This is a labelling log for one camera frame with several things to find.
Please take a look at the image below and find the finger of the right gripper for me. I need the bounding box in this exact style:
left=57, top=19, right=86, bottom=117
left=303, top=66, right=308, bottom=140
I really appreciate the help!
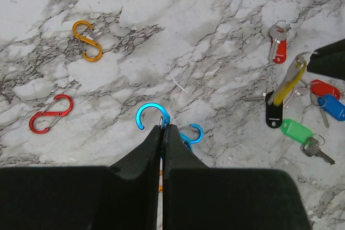
left=307, top=39, right=345, bottom=80

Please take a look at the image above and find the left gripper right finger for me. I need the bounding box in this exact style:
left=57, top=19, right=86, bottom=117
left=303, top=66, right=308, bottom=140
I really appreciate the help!
left=162, top=124, right=311, bottom=229

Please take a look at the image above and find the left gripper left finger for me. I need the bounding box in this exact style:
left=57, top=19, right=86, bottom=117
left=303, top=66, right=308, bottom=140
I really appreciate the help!
left=1, top=126, right=161, bottom=229

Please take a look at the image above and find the yellow tag key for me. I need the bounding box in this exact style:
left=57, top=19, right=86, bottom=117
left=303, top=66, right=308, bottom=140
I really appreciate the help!
left=267, top=52, right=307, bottom=106

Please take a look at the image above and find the small red tag key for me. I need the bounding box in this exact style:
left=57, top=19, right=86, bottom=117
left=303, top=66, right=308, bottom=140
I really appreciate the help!
left=268, top=20, right=288, bottom=64

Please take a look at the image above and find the blue carabiner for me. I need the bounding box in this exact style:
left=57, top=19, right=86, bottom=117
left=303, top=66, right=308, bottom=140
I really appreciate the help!
left=178, top=124, right=204, bottom=152
left=135, top=102, right=170, bottom=130

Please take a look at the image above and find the orange carabiner near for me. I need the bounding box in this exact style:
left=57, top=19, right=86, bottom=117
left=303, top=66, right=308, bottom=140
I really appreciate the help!
left=158, top=171, right=163, bottom=192

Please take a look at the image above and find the blue tag key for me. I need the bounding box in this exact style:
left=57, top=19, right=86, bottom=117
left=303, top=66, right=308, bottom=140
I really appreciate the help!
left=310, top=92, right=344, bottom=128

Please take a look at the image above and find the black tag key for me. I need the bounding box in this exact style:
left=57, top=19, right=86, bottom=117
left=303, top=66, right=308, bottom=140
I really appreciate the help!
left=244, top=91, right=283, bottom=129

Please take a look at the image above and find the green tag key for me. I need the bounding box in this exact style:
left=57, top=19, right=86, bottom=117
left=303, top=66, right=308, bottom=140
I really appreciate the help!
left=280, top=119, right=335, bottom=165

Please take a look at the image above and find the red carabiner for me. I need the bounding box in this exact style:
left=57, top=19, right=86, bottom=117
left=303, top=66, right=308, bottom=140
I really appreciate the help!
left=29, top=94, right=74, bottom=134

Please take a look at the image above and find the gold carabiner far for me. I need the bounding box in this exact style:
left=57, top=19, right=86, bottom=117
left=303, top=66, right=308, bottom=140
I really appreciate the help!
left=72, top=20, right=103, bottom=62

